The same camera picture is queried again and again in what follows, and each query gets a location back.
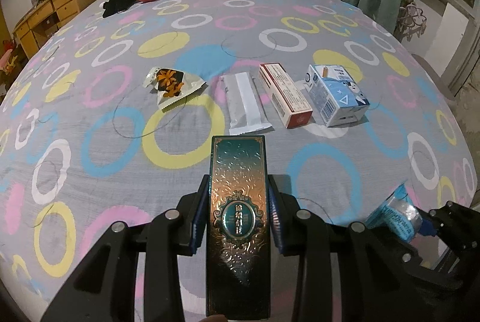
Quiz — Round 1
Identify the red white medicine box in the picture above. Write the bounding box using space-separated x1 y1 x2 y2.
259 63 313 129

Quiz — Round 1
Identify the blue white carton box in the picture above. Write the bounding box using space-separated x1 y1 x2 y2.
304 65 370 128

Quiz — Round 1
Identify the blue crinkled wrapper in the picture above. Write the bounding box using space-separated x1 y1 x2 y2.
366 184 422 242

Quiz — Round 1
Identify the black and white plush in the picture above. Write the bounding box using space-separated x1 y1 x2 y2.
102 0 136 18

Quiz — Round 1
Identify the orange flower snack wrapper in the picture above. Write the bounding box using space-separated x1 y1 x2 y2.
142 67 206 110

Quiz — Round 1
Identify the teal gold ornate box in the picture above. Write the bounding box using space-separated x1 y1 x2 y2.
206 136 271 321

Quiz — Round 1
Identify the bed with ring-patterned sheet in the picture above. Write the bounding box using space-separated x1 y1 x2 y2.
1 0 479 321

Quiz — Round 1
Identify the silver white sachet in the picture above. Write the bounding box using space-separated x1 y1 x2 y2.
222 72 272 136

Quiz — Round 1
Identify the wooden desk with drawers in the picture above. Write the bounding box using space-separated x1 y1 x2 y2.
13 0 97 59

